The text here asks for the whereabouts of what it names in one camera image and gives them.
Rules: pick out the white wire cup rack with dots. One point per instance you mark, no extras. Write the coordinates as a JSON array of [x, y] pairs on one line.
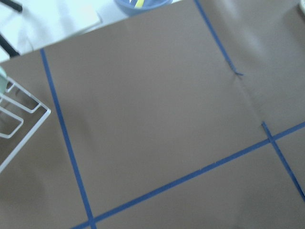
[[21, 114]]

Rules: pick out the black tripod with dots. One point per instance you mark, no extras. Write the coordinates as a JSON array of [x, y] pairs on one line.
[[4, 43]]

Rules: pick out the yellow plastic fork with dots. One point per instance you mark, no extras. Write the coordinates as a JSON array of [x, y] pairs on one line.
[[138, 3]]

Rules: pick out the blue bowl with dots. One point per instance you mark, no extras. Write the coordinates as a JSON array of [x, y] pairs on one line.
[[128, 8]]

